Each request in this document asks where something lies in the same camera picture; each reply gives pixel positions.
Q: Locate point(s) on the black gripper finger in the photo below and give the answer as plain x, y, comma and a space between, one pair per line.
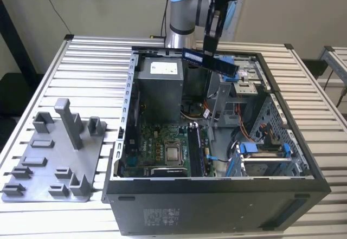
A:
210, 46

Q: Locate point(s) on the dark RAM stick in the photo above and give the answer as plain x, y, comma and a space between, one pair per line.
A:
195, 57
194, 152

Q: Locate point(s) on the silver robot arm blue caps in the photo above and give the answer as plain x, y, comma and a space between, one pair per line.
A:
184, 14

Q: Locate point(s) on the blue disk carrier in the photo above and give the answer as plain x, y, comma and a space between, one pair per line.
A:
248, 148
230, 77

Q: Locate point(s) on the grey metal drive cage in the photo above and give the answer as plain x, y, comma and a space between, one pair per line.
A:
244, 87

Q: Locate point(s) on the grey power supply unit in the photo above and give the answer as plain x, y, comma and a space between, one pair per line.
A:
160, 98

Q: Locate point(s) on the green motherboard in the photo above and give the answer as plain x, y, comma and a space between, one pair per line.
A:
151, 141

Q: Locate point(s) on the silver CPU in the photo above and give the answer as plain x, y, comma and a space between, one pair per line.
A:
173, 154

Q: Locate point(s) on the metal slat side table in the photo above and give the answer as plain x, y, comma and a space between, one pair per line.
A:
336, 57

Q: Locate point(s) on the black graphics card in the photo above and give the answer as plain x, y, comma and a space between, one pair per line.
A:
168, 171

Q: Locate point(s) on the black open PC case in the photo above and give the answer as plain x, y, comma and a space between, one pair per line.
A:
189, 209

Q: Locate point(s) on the grey plastic part rack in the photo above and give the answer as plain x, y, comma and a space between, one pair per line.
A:
62, 157

